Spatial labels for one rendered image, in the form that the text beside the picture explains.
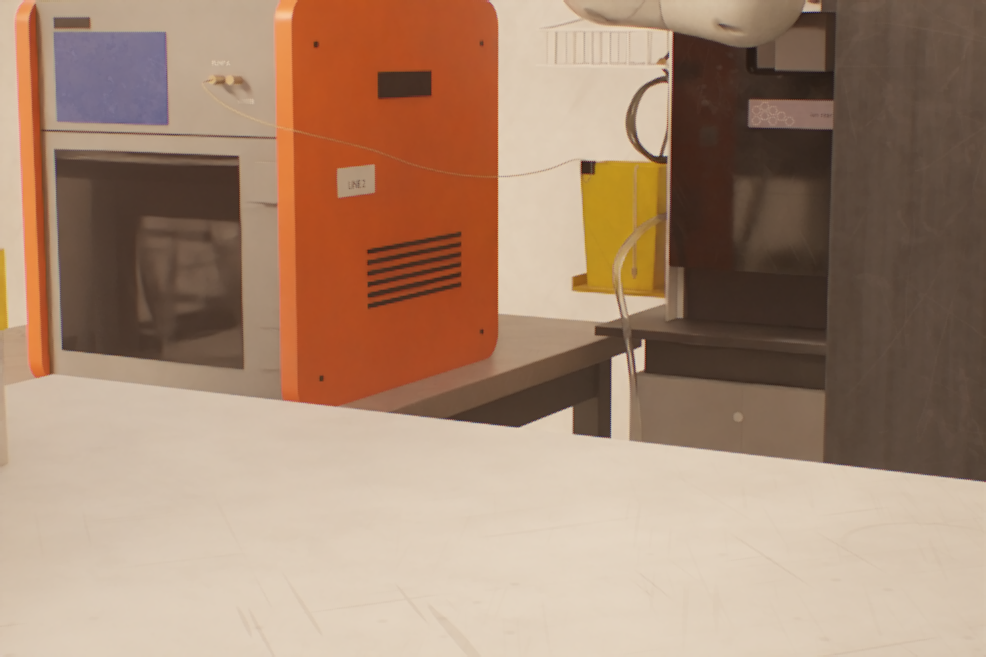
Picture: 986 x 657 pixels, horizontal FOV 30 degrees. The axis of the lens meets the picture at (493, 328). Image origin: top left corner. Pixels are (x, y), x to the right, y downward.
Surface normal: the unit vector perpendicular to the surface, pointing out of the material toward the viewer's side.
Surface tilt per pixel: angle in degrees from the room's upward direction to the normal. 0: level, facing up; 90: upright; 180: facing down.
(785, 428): 90
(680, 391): 90
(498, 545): 0
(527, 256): 90
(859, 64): 90
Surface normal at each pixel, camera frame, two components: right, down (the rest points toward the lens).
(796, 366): -0.48, 0.14
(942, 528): 0.00, -0.99
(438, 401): 0.88, 0.07
